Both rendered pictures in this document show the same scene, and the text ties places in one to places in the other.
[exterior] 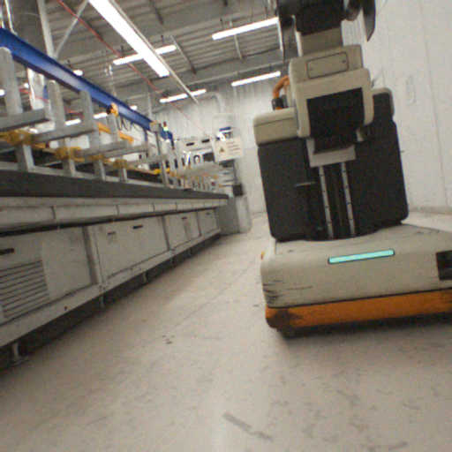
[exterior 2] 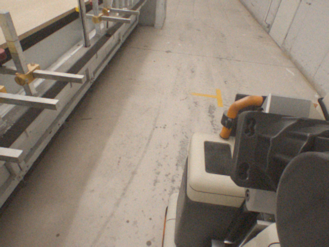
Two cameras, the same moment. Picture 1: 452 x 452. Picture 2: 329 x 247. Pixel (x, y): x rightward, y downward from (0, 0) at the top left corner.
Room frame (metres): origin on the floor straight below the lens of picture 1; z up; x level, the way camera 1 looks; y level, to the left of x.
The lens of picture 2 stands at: (0.96, -0.02, 1.35)
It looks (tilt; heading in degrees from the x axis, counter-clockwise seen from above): 40 degrees down; 353
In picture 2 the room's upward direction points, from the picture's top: 6 degrees clockwise
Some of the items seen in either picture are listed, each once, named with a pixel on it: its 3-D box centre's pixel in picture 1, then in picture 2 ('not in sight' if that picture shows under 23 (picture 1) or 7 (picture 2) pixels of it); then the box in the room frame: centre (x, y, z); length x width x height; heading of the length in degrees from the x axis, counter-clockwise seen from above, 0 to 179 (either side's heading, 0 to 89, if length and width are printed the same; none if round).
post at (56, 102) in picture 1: (63, 138); not in sight; (1.45, 0.63, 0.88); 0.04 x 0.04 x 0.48; 80
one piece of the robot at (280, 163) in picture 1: (325, 160); (249, 205); (1.39, -0.45, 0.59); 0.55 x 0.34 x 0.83; 80
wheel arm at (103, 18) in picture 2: (181, 173); (104, 18); (2.96, 0.31, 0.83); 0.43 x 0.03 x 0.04; 80
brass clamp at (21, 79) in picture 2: (122, 164); (28, 74); (1.97, 0.54, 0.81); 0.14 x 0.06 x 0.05; 170
